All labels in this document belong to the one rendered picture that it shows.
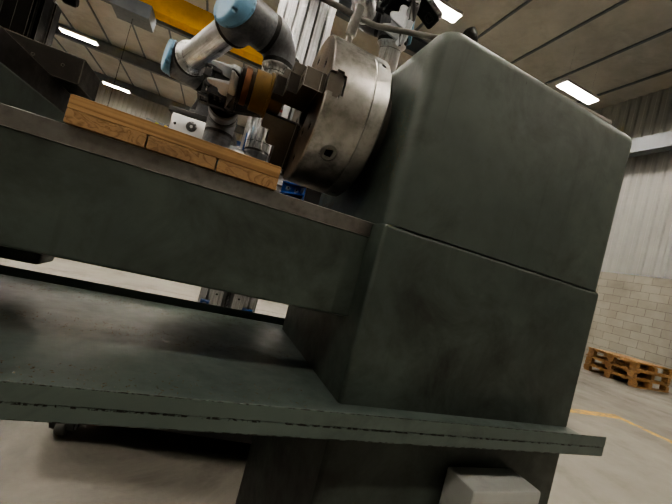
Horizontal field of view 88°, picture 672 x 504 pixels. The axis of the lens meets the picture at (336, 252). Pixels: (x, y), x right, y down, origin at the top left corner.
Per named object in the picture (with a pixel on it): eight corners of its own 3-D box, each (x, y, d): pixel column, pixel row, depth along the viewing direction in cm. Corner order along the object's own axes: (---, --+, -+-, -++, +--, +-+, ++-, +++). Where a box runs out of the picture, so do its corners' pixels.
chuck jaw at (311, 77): (324, 100, 75) (346, 74, 64) (319, 122, 74) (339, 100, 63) (275, 78, 71) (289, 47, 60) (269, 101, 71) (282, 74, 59)
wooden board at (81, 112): (249, 203, 91) (253, 189, 91) (275, 190, 58) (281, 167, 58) (122, 165, 81) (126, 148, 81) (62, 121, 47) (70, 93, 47)
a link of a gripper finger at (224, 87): (204, 75, 65) (205, 93, 74) (236, 87, 67) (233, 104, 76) (208, 59, 65) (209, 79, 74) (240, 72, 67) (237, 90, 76)
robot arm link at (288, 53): (290, 44, 115) (254, 187, 112) (263, 22, 107) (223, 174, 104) (313, 34, 107) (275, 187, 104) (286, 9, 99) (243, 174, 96)
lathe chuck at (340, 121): (305, 185, 97) (342, 71, 92) (339, 200, 68) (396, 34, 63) (274, 175, 94) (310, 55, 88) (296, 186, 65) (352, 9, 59)
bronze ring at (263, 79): (282, 87, 79) (242, 70, 75) (292, 72, 70) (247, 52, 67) (272, 127, 79) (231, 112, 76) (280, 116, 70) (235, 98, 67)
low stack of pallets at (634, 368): (617, 374, 717) (622, 354, 718) (670, 393, 638) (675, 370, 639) (580, 367, 668) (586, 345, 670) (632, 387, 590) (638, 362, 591)
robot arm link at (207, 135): (238, 180, 98) (248, 143, 98) (201, 165, 90) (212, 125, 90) (225, 180, 103) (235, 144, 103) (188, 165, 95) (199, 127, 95)
